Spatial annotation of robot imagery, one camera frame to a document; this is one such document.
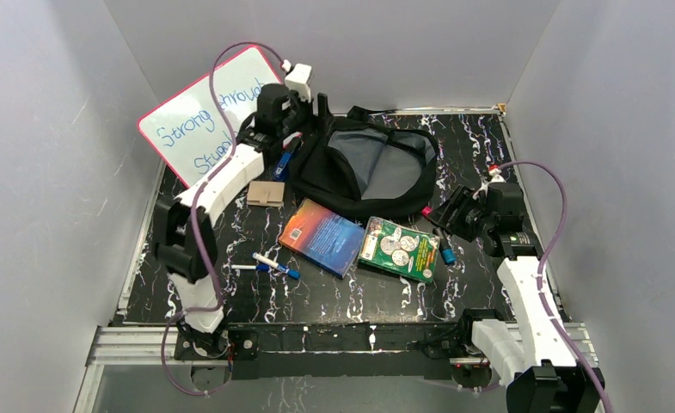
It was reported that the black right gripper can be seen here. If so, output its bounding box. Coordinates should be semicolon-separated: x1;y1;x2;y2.
426;184;494;243

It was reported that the black student backpack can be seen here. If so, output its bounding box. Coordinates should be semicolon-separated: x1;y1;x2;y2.
287;106;439;220

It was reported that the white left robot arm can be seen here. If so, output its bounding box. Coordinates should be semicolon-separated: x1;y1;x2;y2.
151;83;313;358

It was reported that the pink capped black highlighter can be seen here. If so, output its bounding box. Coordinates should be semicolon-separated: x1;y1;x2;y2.
421;206;433;219

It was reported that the blue capped black highlighter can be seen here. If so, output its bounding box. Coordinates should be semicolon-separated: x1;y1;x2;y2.
433;227;457;266

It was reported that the blue stapler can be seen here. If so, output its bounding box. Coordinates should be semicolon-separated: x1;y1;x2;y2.
273;151;295;182

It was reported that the green comic paperback book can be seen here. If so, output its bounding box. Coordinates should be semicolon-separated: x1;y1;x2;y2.
358;217;439;283

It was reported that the small wooden block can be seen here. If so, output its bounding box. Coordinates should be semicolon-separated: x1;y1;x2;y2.
246;181;285;207

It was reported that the blue orange paperback book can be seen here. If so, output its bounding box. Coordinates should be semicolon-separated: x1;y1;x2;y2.
278;199;365;279

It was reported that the pink framed whiteboard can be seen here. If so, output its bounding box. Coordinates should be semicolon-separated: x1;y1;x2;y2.
138;46;280;187

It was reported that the white blue whiteboard marker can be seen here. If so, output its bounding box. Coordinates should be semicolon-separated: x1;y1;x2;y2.
252;252;301;280

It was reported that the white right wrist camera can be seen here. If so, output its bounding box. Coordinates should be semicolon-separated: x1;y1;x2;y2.
472;165;506;200

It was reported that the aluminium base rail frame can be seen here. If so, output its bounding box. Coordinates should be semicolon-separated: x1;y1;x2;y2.
73;322;615;413

